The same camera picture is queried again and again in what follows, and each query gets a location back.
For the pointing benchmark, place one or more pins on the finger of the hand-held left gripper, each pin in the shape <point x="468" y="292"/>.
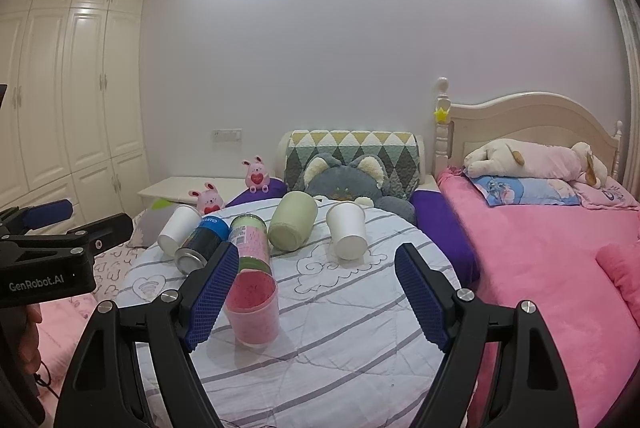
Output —
<point x="45" y="212"/>
<point x="107" y="230"/>

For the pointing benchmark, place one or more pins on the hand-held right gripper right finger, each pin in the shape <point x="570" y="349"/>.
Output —
<point x="422" y="293"/>

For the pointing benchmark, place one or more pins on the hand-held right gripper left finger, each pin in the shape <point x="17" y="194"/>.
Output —
<point x="212" y="293"/>

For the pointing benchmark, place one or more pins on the white paper cup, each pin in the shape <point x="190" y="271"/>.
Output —
<point x="177" y="228"/>
<point x="346" y="228"/>

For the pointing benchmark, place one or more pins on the pink translucent plastic cup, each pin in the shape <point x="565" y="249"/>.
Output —
<point x="255" y="318"/>

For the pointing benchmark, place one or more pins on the pale green cup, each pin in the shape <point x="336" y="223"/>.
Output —
<point x="292" y="218"/>

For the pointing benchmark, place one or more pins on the person's left hand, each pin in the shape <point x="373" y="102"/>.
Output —
<point x="32" y="338"/>

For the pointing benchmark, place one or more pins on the grey cushion with green leaf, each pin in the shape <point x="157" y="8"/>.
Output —
<point x="147" y="223"/>

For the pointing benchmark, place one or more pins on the heart print sheet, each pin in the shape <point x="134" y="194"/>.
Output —
<point x="112" y="273"/>

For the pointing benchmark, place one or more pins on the pale pink quilt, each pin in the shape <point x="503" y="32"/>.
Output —
<point x="60" y="323"/>

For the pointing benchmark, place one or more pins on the blue metal can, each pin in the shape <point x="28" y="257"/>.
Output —
<point x="205" y="238"/>

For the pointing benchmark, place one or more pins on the pink and green labelled jar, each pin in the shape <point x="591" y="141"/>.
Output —
<point x="247" y="238"/>

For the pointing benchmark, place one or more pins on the white nightstand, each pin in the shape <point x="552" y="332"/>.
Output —
<point x="190" y="185"/>

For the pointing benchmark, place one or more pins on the pink rabbit toy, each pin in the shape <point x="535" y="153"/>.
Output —
<point x="206" y="198"/>
<point x="256" y="177"/>

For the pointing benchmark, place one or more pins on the white striped quilt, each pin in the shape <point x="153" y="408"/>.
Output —
<point x="325" y="308"/>

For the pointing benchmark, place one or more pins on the pink fleece blanket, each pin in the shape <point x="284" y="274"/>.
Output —
<point x="540" y="268"/>

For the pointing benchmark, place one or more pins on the grey cat plush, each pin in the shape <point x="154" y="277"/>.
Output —
<point x="345" y="188"/>

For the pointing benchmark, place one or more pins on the cream wardrobe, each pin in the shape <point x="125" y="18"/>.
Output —
<point x="75" y="83"/>

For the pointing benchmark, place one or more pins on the blue cartoon pillow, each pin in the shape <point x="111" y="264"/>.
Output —
<point x="520" y="190"/>

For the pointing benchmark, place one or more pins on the triangle patterned quilted cover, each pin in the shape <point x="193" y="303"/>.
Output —
<point x="350" y="145"/>

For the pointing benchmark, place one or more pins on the white and pink plush dog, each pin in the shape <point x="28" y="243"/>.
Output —
<point x="540" y="160"/>

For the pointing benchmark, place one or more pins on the yellow star ornament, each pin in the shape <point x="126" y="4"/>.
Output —
<point x="441" y="114"/>

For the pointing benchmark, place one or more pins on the cream wooden bed headboard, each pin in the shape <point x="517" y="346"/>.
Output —
<point x="525" y="118"/>

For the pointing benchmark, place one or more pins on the pink fleece cushion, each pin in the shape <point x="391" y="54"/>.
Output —
<point x="625" y="273"/>

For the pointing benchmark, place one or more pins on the pink printed pillow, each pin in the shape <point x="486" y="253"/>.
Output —
<point x="610" y="195"/>

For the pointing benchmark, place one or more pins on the white curtain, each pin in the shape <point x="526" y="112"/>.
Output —
<point x="627" y="33"/>

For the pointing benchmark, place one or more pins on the white wall socket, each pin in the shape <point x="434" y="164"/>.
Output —
<point x="227" y="134"/>

